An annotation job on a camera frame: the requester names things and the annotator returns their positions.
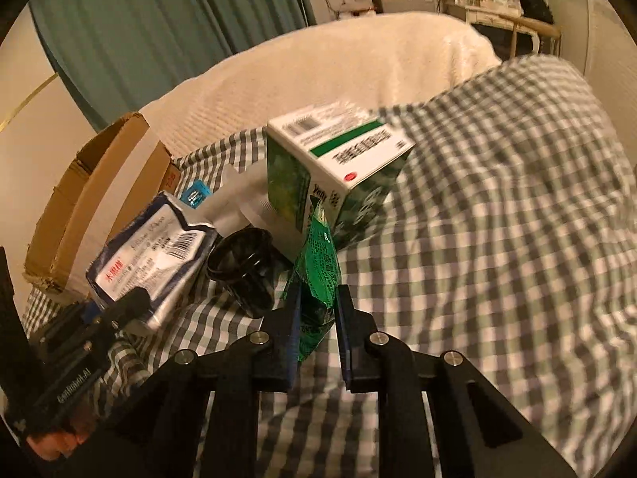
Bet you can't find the blue white medicine pouch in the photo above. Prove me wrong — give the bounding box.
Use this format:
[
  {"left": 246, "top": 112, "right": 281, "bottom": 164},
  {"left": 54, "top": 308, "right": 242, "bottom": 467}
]
[{"left": 86, "top": 191, "right": 218, "bottom": 335}]

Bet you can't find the dark plastic jar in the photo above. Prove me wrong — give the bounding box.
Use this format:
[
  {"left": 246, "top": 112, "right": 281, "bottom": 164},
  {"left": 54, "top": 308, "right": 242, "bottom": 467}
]
[{"left": 205, "top": 227, "right": 291, "bottom": 318}]

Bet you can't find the green foil sachet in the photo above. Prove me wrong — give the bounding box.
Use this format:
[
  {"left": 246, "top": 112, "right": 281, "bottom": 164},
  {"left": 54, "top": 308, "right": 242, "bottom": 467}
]
[{"left": 284, "top": 198, "right": 341, "bottom": 364}]

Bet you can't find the teal blister card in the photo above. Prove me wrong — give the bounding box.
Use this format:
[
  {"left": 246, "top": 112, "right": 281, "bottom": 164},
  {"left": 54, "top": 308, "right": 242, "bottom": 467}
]
[{"left": 179, "top": 179, "right": 212, "bottom": 210}]

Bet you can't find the green medicine box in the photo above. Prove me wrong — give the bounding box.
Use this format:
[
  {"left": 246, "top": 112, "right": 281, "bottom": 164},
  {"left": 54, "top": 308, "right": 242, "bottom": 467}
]
[{"left": 266, "top": 102, "right": 414, "bottom": 247}]

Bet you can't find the checkered gingham cloth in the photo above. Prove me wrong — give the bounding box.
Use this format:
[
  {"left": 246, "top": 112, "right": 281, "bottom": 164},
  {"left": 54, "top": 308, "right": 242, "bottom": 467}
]
[{"left": 90, "top": 55, "right": 636, "bottom": 477}]

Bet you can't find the cardboard box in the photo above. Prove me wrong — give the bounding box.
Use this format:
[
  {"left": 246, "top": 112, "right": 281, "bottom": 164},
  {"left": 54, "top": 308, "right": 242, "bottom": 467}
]
[{"left": 24, "top": 112, "right": 180, "bottom": 304}]

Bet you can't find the teal curtain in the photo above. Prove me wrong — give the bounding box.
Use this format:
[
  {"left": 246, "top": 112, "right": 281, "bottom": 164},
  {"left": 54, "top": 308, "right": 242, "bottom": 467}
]
[{"left": 29, "top": 0, "right": 317, "bottom": 131}]

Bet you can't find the cream bed blanket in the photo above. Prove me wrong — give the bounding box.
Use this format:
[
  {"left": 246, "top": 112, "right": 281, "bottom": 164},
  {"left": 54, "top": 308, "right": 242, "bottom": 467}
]
[{"left": 141, "top": 12, "right": 500, "bottom": 157}]

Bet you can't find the vanity desk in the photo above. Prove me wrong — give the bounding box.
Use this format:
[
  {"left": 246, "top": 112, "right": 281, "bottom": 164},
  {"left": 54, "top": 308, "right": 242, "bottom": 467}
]
[{"left": 444, "top": 0, "right": 563, "bottom": 57}]

